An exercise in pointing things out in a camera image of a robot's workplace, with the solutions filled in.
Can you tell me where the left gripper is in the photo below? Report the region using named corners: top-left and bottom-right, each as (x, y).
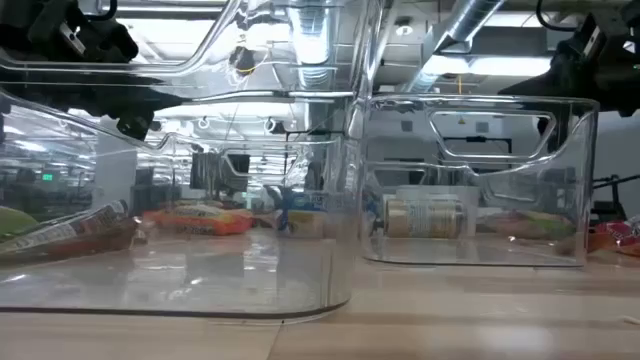
top-left (0, 0), bottom-right (187, 121)

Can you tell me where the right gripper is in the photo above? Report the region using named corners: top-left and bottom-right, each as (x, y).
top-left (499, 0), bottom-right (640, 119)

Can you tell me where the orange chicken ramen pack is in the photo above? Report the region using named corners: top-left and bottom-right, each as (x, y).
top-left (143, 203), bottom-right (255, 237)

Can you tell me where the brown snack packet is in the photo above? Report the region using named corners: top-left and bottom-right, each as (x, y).
top-left (0, 199), bottom-right (140, 266)

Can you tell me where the red roast beef ramen pack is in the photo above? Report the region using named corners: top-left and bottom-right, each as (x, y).
top-left (588, 215), bottom-right (640, 259)

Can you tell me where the glass spice jar white label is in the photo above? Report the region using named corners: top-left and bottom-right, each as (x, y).
top-left (383, 197), bottom-right (467, 239)

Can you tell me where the ceiling light panel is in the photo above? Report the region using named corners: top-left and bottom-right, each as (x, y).
top-left (424, 53), bottom-right (554, 79)

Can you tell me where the clear plastic storage bin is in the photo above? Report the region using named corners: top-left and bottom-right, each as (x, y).
top-left (358, 93), bottom-right (600, 268)
top-left (0, 0), bottom-right (386, 324)

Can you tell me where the black tripod stand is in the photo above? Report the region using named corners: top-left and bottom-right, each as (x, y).
top-left (592, 172), bottom-right (640, 222)

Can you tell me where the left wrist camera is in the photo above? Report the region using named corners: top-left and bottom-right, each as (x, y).
top-left (116, 107), bottom-right (157, 142)

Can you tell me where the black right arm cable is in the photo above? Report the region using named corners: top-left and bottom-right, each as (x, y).
top-left (535, 0), bottom-right (576, 32)

